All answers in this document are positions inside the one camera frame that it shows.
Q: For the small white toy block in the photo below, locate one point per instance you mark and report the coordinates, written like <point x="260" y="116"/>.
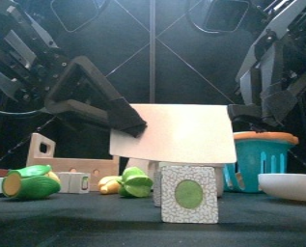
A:
<point x="71" y="182"/>

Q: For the wooden toy crate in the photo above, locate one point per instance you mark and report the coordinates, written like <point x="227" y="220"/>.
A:
<point x="72" y="165"/>

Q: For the yellow toy banana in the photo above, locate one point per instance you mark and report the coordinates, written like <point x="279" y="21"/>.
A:
<point x="108" y="186"/>

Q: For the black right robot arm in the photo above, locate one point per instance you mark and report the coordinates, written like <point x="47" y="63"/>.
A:
<point x="297" y="13"/>

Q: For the teal basket with orange rim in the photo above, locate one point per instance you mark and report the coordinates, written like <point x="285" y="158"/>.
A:
<point x="258" y="160"/>

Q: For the white bowl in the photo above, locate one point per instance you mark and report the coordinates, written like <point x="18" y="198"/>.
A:
<point x="290" y="186"/>

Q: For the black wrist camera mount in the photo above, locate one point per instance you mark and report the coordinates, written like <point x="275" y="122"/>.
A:
<point x="226" y="14"/>
<point x="78" y="14"/>

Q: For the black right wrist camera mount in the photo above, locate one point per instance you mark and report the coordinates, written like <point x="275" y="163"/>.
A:
<point x="226" y="14"/>

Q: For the green toy pea pod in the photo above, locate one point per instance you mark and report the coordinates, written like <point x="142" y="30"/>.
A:
<point x="135" y="183"/>

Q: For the green toy cucumber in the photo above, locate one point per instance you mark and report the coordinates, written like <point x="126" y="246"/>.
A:
<point x="34" y="186"/>

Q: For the toy sushi roll piece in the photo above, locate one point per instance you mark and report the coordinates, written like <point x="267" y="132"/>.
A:
<point x="188" y="194"/>
<point x="156" y="186"/>

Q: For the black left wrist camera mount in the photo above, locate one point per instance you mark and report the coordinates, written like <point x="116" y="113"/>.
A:
<point x="78" y="14"/>

